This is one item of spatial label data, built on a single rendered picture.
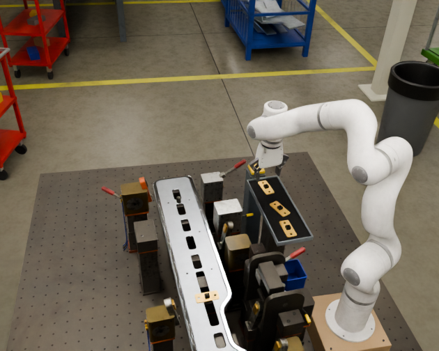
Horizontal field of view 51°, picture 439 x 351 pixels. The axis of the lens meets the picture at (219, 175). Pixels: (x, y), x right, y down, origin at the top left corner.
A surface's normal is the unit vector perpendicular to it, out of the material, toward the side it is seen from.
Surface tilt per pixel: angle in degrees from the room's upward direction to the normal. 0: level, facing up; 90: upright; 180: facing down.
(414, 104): 93
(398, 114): 93
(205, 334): 0
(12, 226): 0
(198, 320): 0
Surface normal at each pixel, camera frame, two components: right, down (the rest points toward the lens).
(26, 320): 0.04, -0.79
